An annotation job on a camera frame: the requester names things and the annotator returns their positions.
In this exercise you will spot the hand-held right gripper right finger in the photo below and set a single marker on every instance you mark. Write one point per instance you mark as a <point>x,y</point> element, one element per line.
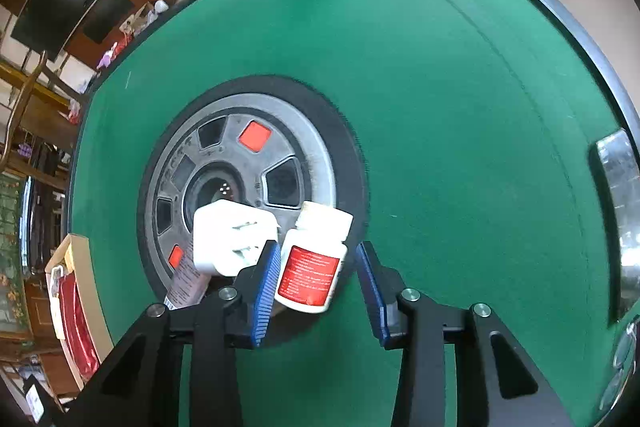
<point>372,292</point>

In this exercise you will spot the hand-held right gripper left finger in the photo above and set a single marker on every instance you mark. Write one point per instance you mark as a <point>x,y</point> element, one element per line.
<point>265,292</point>

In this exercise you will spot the white bottle red label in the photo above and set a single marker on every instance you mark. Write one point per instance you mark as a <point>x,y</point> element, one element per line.
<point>310,267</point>

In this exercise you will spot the red snack bag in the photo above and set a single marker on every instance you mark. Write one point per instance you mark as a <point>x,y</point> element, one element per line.
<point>80,332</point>

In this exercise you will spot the white charger adapter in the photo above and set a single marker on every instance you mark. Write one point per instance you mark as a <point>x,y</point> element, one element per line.
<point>220,237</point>

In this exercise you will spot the pink brown packet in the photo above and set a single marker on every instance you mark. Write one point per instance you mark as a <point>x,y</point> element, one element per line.
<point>187,279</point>

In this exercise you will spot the round table centre panel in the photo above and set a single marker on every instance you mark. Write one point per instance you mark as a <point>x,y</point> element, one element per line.
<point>300,127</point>

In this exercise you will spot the black side table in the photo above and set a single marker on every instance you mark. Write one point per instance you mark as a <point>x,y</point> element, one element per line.
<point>45,207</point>

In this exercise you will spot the silver table edge slot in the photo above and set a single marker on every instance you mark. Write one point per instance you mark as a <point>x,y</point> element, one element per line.
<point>617,217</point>

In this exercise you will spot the eyeglasses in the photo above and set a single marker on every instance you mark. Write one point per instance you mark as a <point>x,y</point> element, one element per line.
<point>625,347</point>

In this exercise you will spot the purple toy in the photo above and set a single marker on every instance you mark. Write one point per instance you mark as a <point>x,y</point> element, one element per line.
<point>107,57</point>

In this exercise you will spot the small cardboard box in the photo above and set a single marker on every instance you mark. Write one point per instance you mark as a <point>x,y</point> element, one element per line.
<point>135,22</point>

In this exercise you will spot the wooden chair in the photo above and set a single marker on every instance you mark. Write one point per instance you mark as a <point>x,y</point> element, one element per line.
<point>25,107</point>

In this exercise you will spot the white round object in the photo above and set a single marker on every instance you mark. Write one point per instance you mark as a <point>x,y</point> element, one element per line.
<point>160,7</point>

